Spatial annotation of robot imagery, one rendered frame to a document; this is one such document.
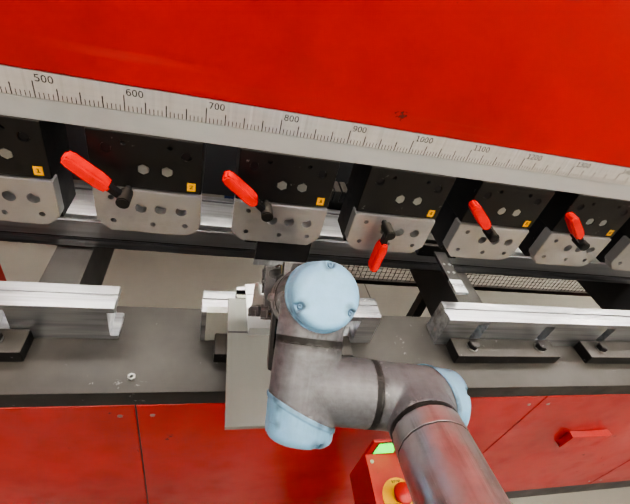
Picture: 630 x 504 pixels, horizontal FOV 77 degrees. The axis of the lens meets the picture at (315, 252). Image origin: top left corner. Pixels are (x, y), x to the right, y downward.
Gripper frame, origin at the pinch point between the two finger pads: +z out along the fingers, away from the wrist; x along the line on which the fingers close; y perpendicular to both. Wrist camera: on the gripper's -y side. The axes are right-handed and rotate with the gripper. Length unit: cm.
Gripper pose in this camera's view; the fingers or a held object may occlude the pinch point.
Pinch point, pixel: (272, 314)
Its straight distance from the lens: 74.7
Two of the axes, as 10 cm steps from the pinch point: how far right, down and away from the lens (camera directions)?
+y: 0.3, -9.9, 1.6
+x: -9.7, -0.7, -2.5
